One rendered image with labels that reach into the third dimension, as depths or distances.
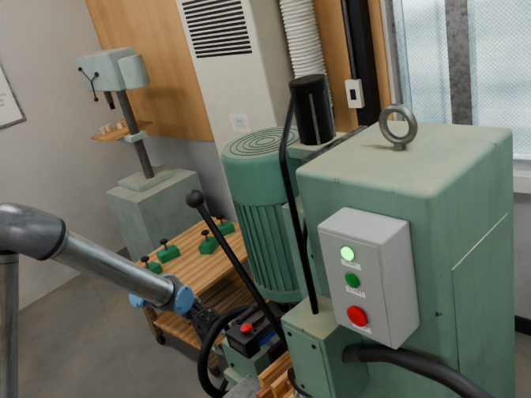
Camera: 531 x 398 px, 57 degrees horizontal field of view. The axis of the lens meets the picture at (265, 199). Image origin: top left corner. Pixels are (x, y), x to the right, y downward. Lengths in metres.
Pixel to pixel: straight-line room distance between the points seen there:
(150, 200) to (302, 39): 1.44
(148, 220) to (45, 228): 1.92
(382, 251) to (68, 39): 3.57
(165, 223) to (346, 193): 2.65
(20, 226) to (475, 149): 1.01
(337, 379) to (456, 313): 0.21
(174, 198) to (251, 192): 2.40
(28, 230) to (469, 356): 0.98
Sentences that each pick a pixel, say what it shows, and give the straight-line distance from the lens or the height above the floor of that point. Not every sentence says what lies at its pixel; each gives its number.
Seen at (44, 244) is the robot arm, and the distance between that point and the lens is 1.29.
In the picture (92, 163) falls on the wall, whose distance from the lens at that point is 4.03.
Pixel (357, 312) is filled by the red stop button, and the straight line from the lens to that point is 0.64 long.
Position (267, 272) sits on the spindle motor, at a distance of 0.95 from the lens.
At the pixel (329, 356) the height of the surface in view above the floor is 1.27.
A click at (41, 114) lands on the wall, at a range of 3.86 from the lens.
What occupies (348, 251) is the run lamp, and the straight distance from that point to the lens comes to 0.59.
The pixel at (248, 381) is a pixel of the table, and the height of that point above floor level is 0.90.
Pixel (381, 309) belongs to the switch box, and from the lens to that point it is 0.63.
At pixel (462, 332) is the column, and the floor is 1.29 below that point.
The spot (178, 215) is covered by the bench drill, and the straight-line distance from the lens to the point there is 3.28.
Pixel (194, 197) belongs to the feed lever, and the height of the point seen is 1.45.
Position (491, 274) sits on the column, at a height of 1.33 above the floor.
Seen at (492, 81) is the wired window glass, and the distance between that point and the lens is 2.22.
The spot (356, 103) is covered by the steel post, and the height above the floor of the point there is 1.16.
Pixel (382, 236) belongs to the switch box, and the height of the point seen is 1.48.
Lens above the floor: 1.78
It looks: 24 degrees down
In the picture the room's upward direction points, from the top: 14 degrees counter-clockwise
